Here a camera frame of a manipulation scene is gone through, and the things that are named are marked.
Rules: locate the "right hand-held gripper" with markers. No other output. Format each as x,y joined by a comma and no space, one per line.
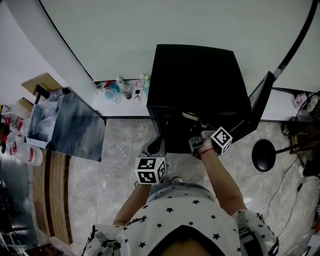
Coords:
222,140

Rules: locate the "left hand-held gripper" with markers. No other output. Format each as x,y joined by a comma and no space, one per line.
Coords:
148,172

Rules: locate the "beige rectangular tray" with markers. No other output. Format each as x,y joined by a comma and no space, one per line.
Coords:
188,115

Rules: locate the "black cabinet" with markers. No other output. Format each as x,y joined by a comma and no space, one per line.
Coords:
195,80

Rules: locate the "person's right forearm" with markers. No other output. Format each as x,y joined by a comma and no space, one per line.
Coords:
222,185

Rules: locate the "person's left forearm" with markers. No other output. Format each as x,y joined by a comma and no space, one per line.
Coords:
131,207

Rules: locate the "person's shoe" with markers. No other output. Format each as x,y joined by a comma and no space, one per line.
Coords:
176,179

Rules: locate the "white star-print shirt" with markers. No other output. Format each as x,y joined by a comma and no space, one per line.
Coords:
180,217

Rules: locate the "black standing floor fan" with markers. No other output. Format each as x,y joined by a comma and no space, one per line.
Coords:
263,156

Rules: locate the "small white card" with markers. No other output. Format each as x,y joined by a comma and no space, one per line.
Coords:
138,96

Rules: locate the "green drink bottle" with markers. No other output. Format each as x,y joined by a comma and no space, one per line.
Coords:
147,80

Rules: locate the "clear glass cup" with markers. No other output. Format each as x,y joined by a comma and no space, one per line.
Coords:
127,93

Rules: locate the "grey marbled glass table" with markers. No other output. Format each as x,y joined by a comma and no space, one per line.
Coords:
77,127

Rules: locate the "blue cup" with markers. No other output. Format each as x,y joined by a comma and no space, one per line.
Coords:
111,93

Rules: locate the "wooden slat board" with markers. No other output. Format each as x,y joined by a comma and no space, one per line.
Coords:
55,195

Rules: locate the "pink plush toy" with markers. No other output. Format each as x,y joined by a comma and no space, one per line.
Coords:
300,99

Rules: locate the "clear plastic bottle red label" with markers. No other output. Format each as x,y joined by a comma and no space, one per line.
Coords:
35,156

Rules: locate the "cardboard box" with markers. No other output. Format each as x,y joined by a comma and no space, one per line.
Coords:
42,82

